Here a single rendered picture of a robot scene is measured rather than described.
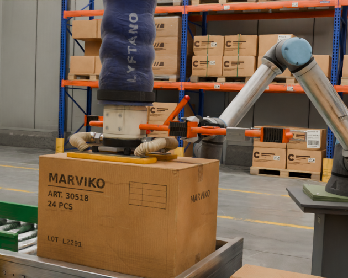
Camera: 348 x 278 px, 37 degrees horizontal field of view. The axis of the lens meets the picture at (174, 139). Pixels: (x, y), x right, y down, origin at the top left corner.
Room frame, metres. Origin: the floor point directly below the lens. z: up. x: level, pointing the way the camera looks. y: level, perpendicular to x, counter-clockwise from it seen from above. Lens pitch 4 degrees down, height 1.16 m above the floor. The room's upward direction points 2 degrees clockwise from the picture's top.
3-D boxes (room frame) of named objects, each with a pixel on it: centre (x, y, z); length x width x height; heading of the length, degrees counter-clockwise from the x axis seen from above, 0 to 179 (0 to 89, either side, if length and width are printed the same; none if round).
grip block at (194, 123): (1.94, -0.03, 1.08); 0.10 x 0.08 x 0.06; 155
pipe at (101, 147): (2.05, 0.20, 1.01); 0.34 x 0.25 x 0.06; 65
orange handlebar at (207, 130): (2.07, -0.03, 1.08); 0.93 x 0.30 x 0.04; 65
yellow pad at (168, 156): (2.13, 0.16, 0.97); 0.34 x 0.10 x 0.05; 65
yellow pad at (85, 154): (1.96, 0.24, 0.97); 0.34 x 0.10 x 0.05; 65
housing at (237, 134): (1.85, -0.23, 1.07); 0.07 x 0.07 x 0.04; 65
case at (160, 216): (2.06, 0.17, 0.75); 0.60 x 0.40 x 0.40; 65
